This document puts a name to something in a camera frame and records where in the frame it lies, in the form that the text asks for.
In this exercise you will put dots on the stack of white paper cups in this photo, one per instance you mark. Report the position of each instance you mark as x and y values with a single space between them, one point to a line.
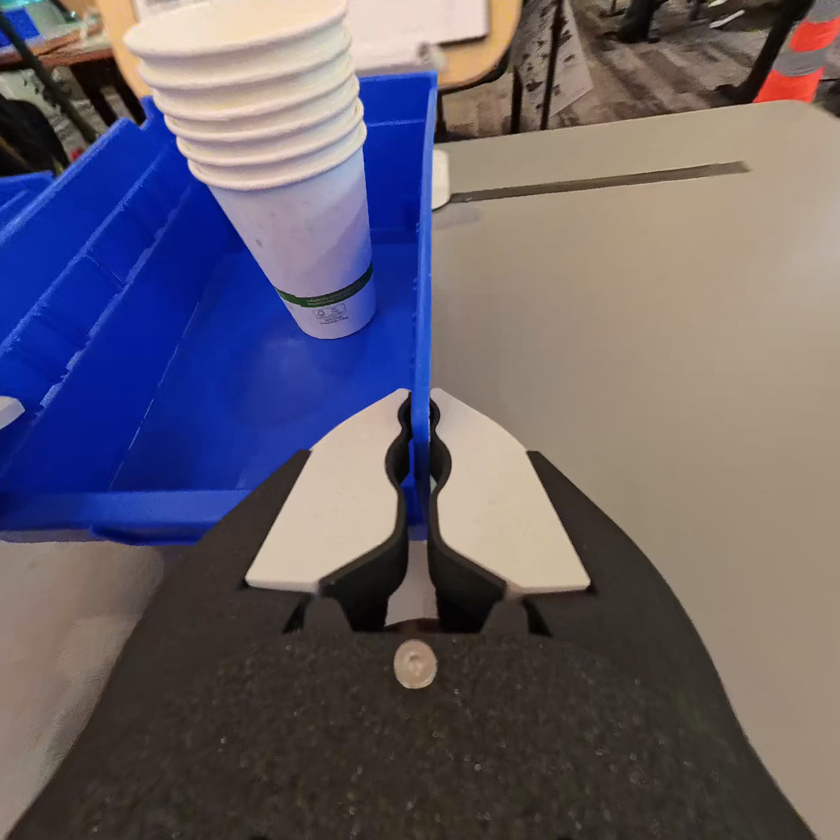
295 216

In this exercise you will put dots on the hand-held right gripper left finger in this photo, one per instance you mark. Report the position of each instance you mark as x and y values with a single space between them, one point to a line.
328 525

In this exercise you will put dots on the wooden display board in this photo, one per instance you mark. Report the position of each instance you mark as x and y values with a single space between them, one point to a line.
472 62

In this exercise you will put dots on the printed floor sign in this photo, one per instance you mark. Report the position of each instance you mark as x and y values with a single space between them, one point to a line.
571 59

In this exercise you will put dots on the printed instruction sheet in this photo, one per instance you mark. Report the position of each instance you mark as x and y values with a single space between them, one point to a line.
420 16

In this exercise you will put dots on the black stanchion pole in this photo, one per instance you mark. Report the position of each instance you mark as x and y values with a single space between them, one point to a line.
552 98

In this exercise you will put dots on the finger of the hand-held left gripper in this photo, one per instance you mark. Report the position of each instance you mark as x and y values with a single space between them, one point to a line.
10 410

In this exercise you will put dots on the orange traffic cone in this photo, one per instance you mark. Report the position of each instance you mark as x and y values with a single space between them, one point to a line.
794 79

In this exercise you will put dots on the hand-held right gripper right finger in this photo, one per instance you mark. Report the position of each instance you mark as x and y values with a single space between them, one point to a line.
505 525

